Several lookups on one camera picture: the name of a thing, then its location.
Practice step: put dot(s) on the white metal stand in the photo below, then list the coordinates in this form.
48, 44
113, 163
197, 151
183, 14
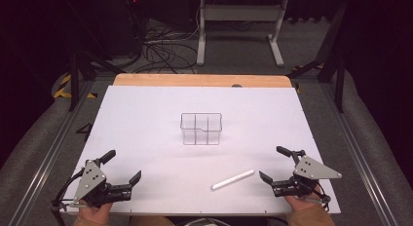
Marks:
240, 13

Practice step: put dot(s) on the person's left hand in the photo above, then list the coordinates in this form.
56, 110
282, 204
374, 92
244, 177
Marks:
94, 214

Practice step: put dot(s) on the wooden table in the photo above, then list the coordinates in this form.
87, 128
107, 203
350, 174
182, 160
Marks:
201, 80

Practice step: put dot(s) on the white pen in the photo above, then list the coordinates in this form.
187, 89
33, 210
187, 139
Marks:
232, 180

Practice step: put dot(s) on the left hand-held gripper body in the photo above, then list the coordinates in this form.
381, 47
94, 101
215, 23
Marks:
89, 182

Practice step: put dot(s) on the black metal stand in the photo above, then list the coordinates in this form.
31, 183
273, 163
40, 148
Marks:
331, 57
75, 80

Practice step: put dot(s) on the yellow black hazard tape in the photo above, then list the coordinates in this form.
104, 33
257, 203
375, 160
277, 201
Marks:
63, 88

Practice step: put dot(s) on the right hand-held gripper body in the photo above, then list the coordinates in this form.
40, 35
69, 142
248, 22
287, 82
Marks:
310, 172

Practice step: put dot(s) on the person's right hand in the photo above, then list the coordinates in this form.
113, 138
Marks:
302, 203

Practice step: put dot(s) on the aluminium rail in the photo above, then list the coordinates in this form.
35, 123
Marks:
48, 158
360, 154

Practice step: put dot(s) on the black equipment case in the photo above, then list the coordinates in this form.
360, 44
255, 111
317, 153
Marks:
121, 24

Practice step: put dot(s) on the clear plastic organizer box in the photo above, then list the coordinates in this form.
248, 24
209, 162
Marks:
201, 128

